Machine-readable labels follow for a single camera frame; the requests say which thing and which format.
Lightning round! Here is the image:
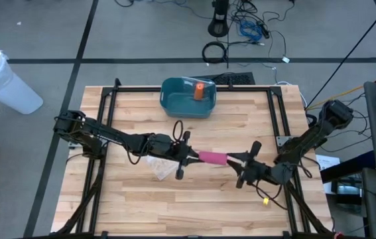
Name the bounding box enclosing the black equipment box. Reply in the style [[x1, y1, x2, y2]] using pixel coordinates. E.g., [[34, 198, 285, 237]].
[[331, 177, 365, 207]]

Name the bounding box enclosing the thin black diagonal strut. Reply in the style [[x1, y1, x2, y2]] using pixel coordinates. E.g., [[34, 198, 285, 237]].
[[305, 0, 376, 110]]

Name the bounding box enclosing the black left gripper cable loop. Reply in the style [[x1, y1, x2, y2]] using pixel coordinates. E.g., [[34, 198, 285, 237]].
[[172, 119, 185, 143]]

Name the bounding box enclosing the blue cable bundle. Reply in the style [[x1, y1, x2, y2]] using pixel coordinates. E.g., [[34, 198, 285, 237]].
[[238, 19, 264, 43]]

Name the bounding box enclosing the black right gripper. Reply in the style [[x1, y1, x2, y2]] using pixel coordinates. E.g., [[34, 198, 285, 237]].
[[227, 140, 275, 189]]

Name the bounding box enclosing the coiled black cable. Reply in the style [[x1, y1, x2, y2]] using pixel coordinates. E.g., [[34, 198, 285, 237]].
[[201, 40, 229, 64]]

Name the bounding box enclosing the white paper sheet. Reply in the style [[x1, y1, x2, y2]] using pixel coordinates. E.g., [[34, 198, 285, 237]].
[[316, 154, 342, 172]]

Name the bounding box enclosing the yellow cable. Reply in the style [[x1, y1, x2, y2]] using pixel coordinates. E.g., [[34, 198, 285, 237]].
[[304, 84, 366, 112]]

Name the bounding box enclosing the black floor stand base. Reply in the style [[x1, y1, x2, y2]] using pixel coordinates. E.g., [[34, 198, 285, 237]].
[[207, 0, 231, 39]]

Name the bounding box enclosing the teal plastic bin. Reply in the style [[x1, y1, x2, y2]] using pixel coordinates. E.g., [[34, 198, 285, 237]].
[[159, 77, 218, 120]]

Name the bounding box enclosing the grey metal mounting plate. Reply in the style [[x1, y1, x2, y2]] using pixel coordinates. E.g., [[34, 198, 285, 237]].
[[275, 135, 290, 147]]

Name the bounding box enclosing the white trash can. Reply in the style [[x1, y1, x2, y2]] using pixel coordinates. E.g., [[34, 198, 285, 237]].
[[0, 38, 44, 116]]

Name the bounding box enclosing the black textured floor mat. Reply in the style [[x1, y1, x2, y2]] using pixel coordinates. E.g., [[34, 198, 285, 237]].
[[190, 71, 257, 86]]

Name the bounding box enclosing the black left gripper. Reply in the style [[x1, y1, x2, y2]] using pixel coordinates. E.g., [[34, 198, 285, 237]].
[[156, 130, 206, 181]]

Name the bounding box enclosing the orange bandage roll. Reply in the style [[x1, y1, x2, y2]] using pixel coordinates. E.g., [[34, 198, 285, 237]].
[[193, 82, 206, 102]]

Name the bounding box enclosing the black aluminium table frame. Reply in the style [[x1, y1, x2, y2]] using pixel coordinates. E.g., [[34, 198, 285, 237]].
[[53, 78, 334, 239]]

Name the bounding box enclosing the pink bandage roll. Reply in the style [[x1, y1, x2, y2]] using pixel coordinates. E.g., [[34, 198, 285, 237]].
[[198, 150, 241, 166]]

